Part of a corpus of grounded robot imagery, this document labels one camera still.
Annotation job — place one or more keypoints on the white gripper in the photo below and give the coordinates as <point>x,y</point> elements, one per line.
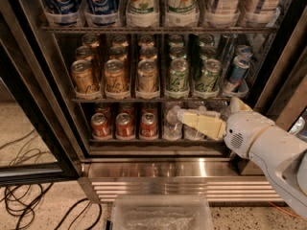
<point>247,129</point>

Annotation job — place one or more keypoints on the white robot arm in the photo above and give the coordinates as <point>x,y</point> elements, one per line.
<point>280,155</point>

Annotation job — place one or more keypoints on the blue front can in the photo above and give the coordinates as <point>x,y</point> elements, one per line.
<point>237,73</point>

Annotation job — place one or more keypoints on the blue second row can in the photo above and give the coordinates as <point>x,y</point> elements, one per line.
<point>244,51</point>

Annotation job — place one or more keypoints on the red front right can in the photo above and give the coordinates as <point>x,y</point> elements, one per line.
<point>148,125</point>

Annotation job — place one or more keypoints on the red can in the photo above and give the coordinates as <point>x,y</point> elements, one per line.
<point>99,123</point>
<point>124,125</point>
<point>148,125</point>

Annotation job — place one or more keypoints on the green second row left can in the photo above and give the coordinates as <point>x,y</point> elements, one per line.
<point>178,52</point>

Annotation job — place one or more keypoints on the orange front right can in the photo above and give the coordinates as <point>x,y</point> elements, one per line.
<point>147,76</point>

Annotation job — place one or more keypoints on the orange second row right can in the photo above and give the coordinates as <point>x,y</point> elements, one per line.
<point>148,52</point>

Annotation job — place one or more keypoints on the orange second row can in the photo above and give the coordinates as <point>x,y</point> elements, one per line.
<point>148,52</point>
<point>118,52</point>
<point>84,52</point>

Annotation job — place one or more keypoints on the red front middle can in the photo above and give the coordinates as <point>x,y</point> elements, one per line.
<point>124,125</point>

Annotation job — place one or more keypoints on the stainless steel fridge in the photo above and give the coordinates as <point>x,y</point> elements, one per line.
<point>36,59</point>

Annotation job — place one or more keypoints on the orange front middle can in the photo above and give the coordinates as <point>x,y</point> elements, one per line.
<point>116,80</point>

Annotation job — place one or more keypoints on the orange second row middle can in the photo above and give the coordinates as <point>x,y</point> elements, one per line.
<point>118,52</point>

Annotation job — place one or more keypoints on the red front left can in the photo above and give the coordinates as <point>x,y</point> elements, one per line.
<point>99,123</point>

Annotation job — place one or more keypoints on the orange front left can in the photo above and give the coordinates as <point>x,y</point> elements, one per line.
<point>82,75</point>

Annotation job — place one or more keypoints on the orange second row left can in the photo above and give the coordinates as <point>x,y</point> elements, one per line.
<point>84,52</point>

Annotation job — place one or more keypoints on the right water bottle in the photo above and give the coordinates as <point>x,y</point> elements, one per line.
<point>221,107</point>

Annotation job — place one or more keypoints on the water bottle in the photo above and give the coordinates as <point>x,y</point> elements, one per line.
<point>172,125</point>
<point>221,107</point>
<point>191,133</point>

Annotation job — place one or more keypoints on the middle water bottle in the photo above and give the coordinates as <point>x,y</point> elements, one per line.
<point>191,133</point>

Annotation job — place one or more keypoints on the left water bottle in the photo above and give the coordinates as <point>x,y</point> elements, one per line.
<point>172,125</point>

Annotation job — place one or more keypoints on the left white labelled bottle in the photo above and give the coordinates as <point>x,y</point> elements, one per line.
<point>222,13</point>

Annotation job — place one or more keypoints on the white labelled bottle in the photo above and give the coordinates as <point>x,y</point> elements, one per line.
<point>222,13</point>
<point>259,11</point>

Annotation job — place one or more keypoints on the right white labelled bottle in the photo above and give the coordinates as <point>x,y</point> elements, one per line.
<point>259,11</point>

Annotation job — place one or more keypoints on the left 7up bottle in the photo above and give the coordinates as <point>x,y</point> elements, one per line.
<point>141,12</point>

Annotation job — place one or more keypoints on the clear plastic bin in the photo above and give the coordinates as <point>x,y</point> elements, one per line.
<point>161,212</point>

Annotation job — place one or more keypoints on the right pepsi bottle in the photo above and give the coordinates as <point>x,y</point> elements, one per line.
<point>102,12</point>

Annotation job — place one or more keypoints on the pepsi bottle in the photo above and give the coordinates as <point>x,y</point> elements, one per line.
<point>62,12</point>
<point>102,12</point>

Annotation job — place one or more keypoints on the left pepsi bottle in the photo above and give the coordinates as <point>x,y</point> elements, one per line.
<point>62,12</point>

